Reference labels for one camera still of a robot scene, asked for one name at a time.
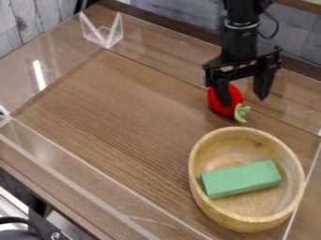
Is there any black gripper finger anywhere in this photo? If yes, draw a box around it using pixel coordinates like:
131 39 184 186
253 56 277 100
214 77 231 109

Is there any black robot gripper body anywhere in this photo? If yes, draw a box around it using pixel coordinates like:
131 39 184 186
202 46 282 87

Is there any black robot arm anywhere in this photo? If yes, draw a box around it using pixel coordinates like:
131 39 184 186
202 0 282 108

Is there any red knitted strawberry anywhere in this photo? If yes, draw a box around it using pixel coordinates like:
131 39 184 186
207 84 251 123

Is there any light wooden bowl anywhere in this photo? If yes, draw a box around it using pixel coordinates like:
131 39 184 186
189 127 305 233

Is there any green rectangular block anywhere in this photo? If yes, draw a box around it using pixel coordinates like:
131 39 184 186
199 159 282 199

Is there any black metal stand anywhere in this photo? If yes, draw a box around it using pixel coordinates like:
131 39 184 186
0 174 73 240

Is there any black cable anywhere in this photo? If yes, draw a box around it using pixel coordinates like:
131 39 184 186
257 10 281 41

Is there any clear acrylic enclosure wall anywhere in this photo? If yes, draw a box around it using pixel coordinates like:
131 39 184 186
0 7 321 240

